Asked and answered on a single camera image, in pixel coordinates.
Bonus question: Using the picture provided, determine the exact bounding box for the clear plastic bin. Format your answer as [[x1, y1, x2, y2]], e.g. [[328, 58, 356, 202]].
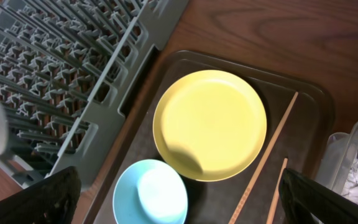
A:
[[314, 122, 358, 194]]

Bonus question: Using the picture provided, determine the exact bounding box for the grey dish rack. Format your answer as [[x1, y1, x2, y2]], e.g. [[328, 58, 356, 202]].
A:
[[0, 0, 187, 190]]

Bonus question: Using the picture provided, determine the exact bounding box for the yellow plate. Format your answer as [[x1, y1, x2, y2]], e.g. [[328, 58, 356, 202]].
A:
[[152, 70, 267, 182]]

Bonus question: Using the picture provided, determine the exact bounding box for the light blue bowl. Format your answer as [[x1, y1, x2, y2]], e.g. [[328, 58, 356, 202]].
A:
[[112, 159, 188, 224]]

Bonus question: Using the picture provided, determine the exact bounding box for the brown serving tray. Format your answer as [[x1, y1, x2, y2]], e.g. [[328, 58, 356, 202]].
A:
[[85, 50, 334, 223]]

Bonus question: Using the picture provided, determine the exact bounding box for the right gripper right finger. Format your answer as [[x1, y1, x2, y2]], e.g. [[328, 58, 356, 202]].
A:
[[279, 168, 358, 224]]

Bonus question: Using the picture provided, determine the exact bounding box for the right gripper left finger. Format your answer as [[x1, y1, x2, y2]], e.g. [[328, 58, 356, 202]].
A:
[[0, 166, 81, 224]]

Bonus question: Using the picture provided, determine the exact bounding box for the right wooden chopstick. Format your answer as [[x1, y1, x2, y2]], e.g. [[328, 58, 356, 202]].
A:
[[266, 157, 288, 224]]

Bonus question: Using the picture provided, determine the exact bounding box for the left wooden chopstick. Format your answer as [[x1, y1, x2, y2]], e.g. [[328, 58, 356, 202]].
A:
[[229, 92, 298, 224]]

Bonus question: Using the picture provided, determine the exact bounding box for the wooden chopstick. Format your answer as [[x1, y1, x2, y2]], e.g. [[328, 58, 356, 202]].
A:
[[229, 92, 298, 224], [266, 157, 288, 224]]

